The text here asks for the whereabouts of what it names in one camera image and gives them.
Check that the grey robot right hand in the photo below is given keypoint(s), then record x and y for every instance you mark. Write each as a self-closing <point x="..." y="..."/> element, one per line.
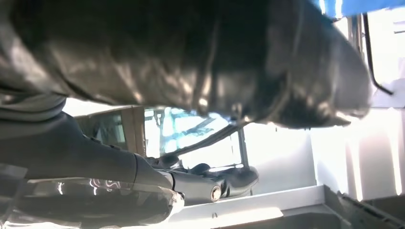
<point x="189" y="57"/>

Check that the blue metal shelf rack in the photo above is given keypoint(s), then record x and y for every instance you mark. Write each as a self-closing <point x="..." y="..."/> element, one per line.
<point x="364" y="6"/>

